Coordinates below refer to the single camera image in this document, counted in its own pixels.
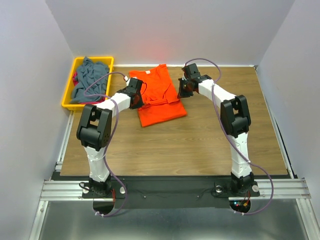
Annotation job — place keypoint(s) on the orange polo shirt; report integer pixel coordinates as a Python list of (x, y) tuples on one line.
[(159, 96)]

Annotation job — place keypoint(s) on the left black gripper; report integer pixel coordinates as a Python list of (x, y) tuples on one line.
[(140, 103)]

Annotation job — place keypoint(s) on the yellow plastic bin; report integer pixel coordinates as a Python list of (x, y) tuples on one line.
[(66, 99)]

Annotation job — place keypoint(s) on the grey t shirt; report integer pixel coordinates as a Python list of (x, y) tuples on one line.
[(97, 67)]

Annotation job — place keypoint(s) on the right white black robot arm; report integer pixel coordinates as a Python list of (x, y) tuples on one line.
[(234, 118)]

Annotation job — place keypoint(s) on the left aluminium side rail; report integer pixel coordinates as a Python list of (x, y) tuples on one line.
[(64, 143)]

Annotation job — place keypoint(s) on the aluminium frame rail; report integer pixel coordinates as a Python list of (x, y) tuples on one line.
[(280, 189)]

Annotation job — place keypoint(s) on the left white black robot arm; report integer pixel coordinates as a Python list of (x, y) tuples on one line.
[(95, 133)]

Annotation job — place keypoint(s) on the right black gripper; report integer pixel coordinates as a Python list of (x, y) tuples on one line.
[(183, 93)]

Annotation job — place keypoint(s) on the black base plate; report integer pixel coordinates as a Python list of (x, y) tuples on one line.
[(165, 192)]

